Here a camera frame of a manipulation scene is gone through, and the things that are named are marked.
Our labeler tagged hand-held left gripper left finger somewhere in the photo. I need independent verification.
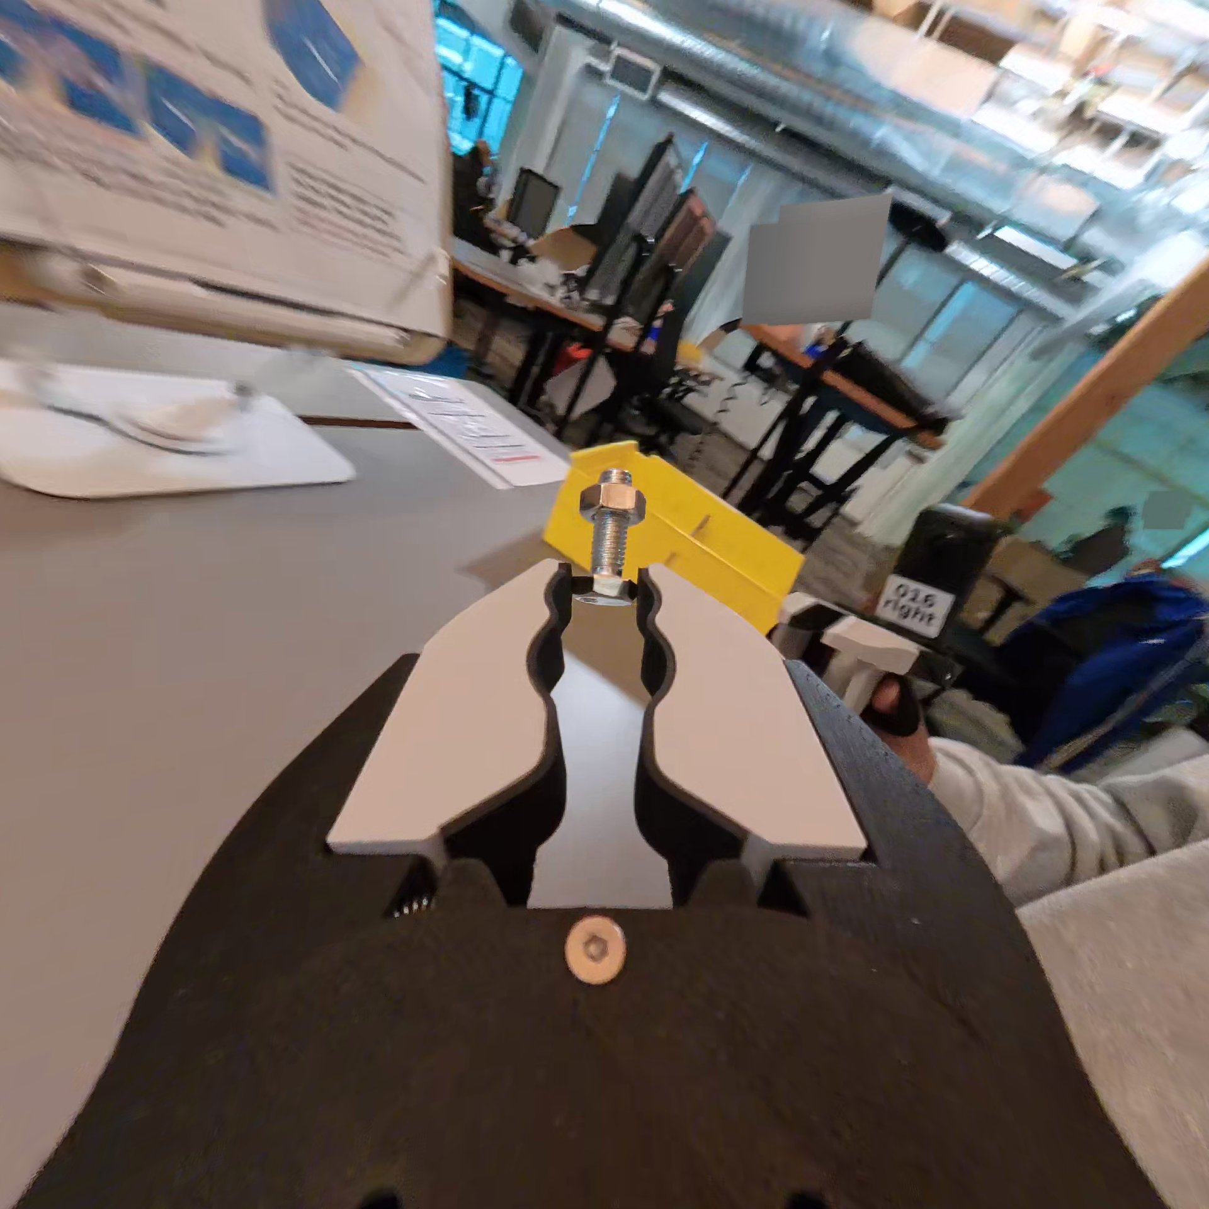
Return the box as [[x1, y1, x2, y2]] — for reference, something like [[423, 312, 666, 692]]
[[325, 558, 574, 908]]

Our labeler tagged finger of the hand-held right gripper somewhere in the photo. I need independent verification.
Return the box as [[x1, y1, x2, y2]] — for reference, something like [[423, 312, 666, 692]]
[[769, 591, 851, 662], [820, 618, 919, 713]]

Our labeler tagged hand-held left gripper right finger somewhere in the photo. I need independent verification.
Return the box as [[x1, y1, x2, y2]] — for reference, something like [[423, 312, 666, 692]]
[[634, 562, 870, 909]]

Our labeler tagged silver hex bolt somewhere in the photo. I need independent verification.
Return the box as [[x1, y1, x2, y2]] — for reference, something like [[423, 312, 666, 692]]
[[568, 467, 636, 608]]

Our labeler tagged silver hex nut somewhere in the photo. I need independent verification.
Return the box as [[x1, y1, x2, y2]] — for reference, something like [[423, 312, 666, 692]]
[[574, 483, 647, 528]]

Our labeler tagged person's right forearm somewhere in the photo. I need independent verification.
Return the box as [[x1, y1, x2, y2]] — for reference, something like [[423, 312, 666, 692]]
[[925, 736, 1209, 909]]

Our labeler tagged grey desk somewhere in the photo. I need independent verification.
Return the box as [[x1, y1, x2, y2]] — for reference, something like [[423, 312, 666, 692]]
[[0, 303, 676, 1209]]

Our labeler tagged person's right hand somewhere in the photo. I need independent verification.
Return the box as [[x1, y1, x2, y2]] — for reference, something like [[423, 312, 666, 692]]
[[866, 677, 938, 785]]

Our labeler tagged yellow plastic bin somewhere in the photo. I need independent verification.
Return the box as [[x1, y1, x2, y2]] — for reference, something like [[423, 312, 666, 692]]
[[542, 440, 805, 636]]

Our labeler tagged blue jacket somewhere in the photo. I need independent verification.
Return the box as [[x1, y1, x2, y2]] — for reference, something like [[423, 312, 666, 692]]
[[995, 571, 1209, 771]]

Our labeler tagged wood-top table with black legs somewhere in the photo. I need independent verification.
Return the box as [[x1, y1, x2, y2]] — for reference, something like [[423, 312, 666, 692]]
[[453, 240, 661, 398], [736, 321, 949, 549]]

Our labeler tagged black office chair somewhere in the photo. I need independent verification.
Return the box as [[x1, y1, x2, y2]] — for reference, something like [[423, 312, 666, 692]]
[[633, 236, 723, 463]]

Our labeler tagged white paper sheet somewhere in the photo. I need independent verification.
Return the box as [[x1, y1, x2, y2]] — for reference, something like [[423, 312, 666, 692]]
[[351, 364, 569, 489]]

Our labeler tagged tan and white document stand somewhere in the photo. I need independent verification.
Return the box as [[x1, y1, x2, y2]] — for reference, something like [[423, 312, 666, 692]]
[[0, 0, 456, 499]]

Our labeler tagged person's grey sweatshirt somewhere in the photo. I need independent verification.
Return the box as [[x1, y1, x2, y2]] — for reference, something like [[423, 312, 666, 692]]
[[1014, 839, 1209, 1209]]

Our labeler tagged black computer monitor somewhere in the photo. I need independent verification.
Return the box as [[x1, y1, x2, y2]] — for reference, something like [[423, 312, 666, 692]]
[[509, 168, 559, 238]]

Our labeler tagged printed instruction sheet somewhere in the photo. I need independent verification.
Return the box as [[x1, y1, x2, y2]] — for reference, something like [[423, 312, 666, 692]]
[[0, 0, 448, 274]]

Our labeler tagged wooden post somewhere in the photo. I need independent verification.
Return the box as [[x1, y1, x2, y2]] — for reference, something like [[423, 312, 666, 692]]
[[961, 273, 1209, 522]]

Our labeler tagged silver ventilation duct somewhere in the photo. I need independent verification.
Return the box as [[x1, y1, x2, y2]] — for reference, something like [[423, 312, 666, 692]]
[[528, 0, 1209, 285]]

